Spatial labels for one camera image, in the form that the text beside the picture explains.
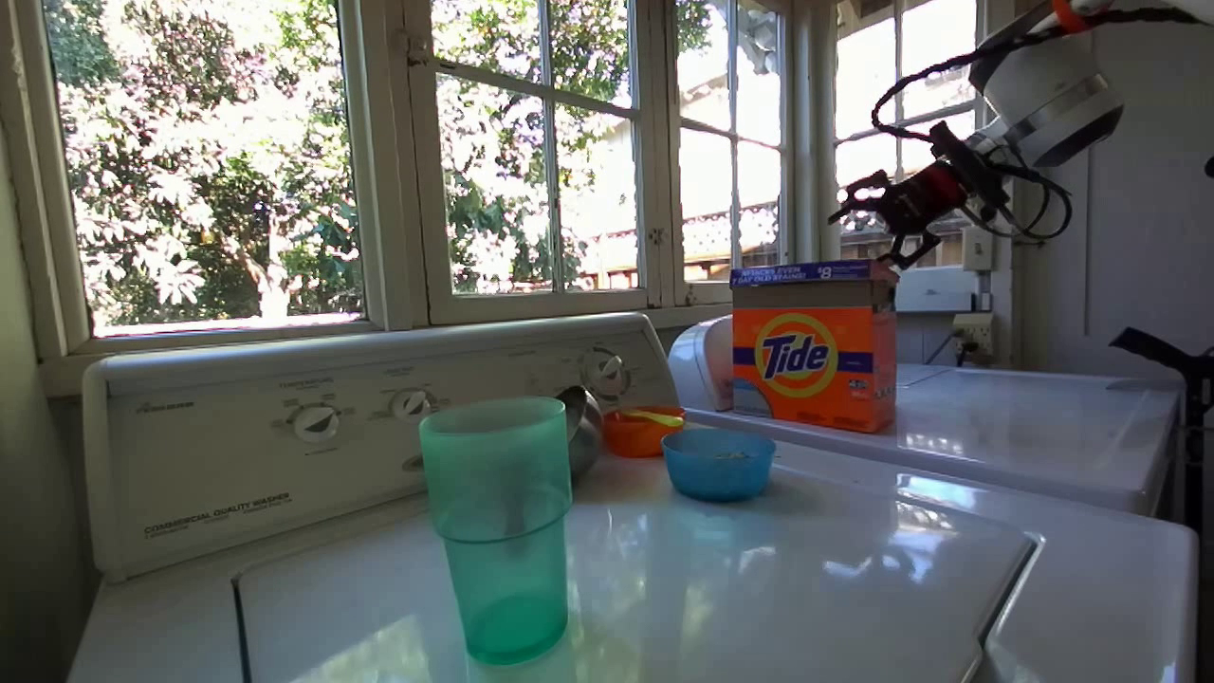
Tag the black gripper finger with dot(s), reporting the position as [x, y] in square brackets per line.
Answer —
[864, 194]
[907, 247]

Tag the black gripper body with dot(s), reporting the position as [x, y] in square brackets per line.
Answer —
[949, 182]

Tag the orange Tide detergent box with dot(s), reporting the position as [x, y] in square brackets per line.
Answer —
[814, 342]

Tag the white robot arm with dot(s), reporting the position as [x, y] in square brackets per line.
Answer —
[1048, 104]

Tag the yellow spoon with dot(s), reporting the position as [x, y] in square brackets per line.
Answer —
[653, 419]

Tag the blue plastic bowl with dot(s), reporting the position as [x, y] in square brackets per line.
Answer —
[719, 466]

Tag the white dryer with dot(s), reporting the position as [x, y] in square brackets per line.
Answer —
[1088, 438]

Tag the orange plastic bowl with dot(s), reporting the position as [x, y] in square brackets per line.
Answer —
[637, 438]

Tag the silver metal ladle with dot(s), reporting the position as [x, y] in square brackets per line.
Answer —
[582, 419]

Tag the green translucent plastic cup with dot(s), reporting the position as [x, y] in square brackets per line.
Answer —
[500, 496]

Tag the white washing machine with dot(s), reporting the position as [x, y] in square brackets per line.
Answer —
[259, 519]

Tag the white wall outlet box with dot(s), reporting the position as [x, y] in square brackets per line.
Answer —
[934, 290]

